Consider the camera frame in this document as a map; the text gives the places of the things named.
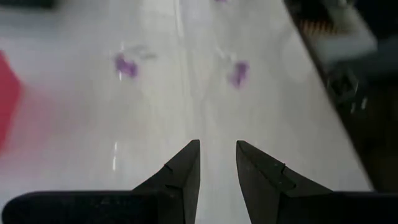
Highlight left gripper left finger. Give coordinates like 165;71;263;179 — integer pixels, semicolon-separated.
1;139;201;224

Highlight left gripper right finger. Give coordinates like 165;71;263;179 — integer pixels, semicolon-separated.
235;140;398;224

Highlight white glossy table mat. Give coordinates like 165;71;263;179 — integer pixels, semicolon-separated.
0;0;374;224

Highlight yellow black hazard tape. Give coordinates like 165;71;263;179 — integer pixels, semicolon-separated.
301;19;338;35

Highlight pink plastic bin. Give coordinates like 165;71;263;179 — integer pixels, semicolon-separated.
0;49;24;153

